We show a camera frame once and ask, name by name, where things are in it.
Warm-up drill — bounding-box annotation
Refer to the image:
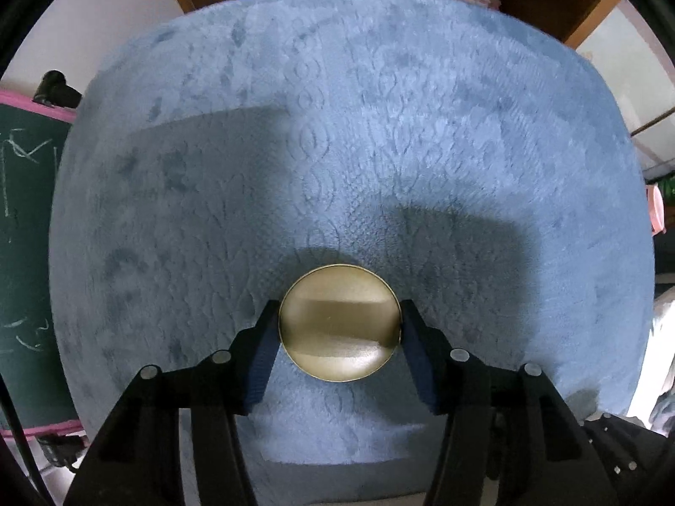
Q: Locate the gold round tin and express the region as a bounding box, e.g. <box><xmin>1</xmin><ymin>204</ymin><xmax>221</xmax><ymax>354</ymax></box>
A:
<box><xmin>278</xmin><ymin>264</ymin><xmax>402</xmax><ymax>382</ymax></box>

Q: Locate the blue fluffy blanket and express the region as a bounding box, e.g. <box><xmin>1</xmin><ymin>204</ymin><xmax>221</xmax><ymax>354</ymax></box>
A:
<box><xmin>49</xmin><ymin>0</ymin><xmax>656</xmax><ymax>499</ymax></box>

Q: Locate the white wardrobe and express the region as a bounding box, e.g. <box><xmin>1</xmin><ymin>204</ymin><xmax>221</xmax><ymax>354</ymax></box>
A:
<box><xmin>575</xmin><ymin>0</ymin><xmax>675</xmax><ymax>170</ymax></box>

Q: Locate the green chalkboard with pink frame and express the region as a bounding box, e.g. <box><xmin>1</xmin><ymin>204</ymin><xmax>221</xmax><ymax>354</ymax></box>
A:
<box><xmin>0</xmin><ymin>89</ymin><xmax>80</xmax><ymax>439</ymax></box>

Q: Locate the black cable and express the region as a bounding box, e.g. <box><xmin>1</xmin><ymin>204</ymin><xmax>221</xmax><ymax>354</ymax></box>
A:
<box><xmin>0</xmin><ymin>374</ymin><xmax>54</xmax><ymax>506</ymax></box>

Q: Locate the white bedding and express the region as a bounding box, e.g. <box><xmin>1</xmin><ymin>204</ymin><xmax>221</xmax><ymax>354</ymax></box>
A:
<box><xmin>644</xmin><ymin>295</ymin><xmax>675</xmax><ymax>433</ymax></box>

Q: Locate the pink plastic stool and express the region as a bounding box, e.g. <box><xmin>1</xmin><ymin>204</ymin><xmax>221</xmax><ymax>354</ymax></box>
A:
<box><xmin>646</xmin><ymin>182</ymin><xmax>665</xmax><ymax>236</ymax></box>

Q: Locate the black clip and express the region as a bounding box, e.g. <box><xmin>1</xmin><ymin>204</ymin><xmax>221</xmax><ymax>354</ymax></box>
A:
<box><xmin>38</xmin><ymin>432</ymin><xmax>89</xmax><ymax>469</ymax></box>
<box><xmin>32</xmin><ymin>70</ymin><xmax>84</xmax><ymax>108</ymax></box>

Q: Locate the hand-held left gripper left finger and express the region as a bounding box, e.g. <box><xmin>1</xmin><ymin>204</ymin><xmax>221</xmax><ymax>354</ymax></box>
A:
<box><xmin>63</xmin><ymin>299</ymin><xmax>283</xmax><ymax>506</ymax></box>

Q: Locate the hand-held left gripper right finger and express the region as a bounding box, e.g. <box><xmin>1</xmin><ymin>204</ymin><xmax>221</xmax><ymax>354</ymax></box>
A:
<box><xmin>398</xmin><ymin>299</ymin><xmax>620</xmax><ymax>506</ymax></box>

